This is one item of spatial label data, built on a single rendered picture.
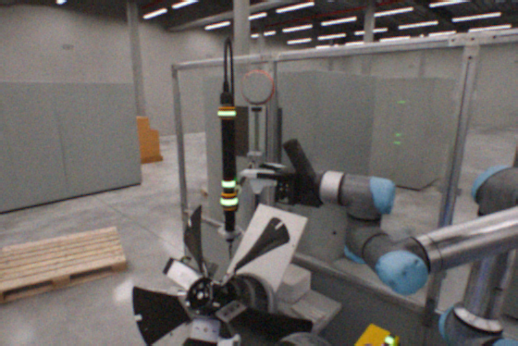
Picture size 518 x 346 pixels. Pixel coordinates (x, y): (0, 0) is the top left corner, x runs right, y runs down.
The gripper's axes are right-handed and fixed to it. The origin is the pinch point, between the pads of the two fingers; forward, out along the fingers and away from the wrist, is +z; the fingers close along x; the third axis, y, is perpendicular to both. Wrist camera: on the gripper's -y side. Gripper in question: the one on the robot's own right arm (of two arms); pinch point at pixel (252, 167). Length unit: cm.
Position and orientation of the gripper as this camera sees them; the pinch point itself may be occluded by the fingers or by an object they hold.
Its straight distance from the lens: 83.2
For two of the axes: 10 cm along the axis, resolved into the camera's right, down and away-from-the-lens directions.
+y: 0.0, 9.7, 2.5
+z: -8.5, -1.3, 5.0
